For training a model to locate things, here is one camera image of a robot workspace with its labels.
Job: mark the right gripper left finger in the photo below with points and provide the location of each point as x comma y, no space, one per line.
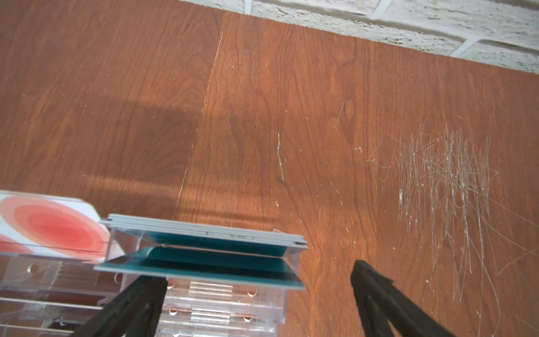
134,312

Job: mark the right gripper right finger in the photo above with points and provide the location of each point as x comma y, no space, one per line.
382,306

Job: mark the clear acrylic card display stand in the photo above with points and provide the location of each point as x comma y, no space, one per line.
47,296

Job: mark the teal VIP card in stand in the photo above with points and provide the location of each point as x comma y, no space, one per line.
205,265

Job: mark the white red circle card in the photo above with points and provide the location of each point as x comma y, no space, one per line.
50,226

